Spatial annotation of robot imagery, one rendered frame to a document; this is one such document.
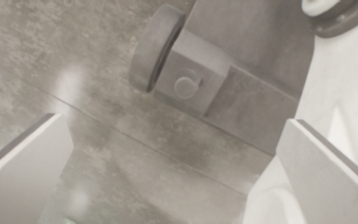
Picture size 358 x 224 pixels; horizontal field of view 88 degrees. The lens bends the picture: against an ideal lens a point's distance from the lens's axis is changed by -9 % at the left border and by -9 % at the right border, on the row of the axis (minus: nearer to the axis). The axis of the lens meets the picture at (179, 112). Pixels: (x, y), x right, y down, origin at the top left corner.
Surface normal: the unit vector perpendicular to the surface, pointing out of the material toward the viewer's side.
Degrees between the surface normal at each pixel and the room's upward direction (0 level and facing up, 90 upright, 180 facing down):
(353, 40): 90
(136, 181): 0
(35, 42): 0
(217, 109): 0
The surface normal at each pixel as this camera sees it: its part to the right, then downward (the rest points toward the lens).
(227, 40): -0.14, 0.42
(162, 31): 0.17, -0.12
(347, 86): -0.89, -0.44
